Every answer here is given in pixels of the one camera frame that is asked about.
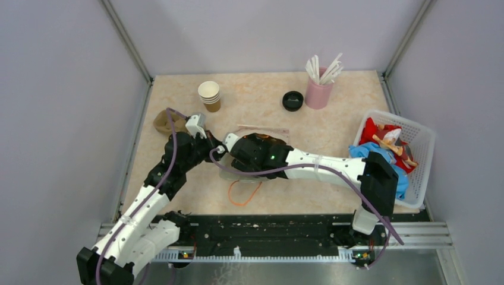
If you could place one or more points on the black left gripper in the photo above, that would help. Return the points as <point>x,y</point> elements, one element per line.
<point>210,141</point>

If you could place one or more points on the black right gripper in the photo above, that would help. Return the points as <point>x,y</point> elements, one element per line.
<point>259,141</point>

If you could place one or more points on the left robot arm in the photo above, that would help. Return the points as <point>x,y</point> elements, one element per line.
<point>131,243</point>

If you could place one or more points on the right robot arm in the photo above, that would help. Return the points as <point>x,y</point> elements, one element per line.
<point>372,178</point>

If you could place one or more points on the stack of paper cups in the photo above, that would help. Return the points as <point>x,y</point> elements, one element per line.
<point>209,93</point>

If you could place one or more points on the spare black cup lid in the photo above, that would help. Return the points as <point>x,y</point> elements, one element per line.
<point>292,101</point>

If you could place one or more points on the pink straw holder cup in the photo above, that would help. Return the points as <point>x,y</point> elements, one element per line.
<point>317,96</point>

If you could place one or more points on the blue cartoon packet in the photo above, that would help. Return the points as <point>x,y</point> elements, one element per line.
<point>363,150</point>

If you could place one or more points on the white wrapped straws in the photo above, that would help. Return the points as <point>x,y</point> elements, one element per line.
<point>323,75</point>

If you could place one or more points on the red snack packet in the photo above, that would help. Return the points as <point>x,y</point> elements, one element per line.
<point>388,138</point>

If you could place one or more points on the white plastic basket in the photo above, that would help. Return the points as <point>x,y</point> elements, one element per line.
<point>421,140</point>

